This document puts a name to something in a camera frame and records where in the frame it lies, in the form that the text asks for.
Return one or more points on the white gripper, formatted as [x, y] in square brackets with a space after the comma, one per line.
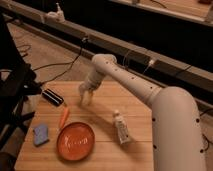
[91, 83]

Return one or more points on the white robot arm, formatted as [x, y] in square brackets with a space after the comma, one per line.
[176, 128]

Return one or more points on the orange carrot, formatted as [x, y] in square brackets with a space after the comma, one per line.
[63, 117]

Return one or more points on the orange plate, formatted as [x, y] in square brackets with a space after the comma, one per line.
[75, 141]

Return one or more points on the white tube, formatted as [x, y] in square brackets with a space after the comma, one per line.
[121, 126]

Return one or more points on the blue sponge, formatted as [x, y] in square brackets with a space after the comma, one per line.
[40, 135]

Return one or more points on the white spray bottle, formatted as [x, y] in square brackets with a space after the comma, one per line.
[58, 15]

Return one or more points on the long metal rail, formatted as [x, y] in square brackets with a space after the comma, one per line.
[167, 49]

